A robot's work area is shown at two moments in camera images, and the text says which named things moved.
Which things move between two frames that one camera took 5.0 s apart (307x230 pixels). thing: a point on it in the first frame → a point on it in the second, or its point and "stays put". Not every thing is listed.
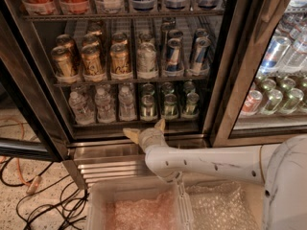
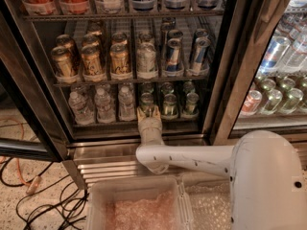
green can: x=189 y=87 stays put
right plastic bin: x=211 y=203 stays put
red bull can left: x=174 y=66 stays put
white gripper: x=150 y=139 → x=150 y=124
